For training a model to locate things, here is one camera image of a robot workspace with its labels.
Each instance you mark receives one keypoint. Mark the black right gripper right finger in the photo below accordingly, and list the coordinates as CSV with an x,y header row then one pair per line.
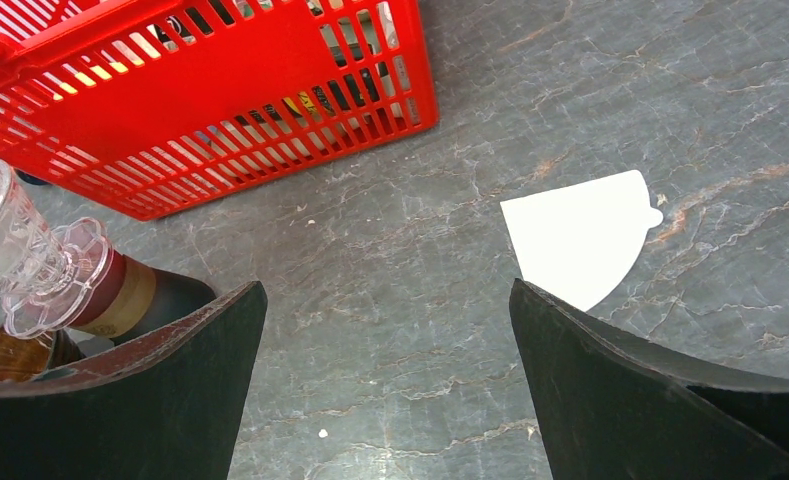
x,y
612,405

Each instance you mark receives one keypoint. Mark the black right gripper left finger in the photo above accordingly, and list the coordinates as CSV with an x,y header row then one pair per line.
x,y
166,405

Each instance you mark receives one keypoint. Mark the clear glass coffee dripper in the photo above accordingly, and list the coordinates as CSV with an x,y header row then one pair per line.
x,y
47,275

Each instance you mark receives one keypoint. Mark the brown plastic coffee dripper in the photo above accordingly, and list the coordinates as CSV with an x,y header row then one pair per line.
x,y
23,359

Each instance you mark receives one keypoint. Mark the red and black coffee server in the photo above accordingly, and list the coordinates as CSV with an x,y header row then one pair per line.
x,y
133,299

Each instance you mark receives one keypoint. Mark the red plastic shopping basket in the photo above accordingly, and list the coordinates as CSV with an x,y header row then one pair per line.
x,y
153,107

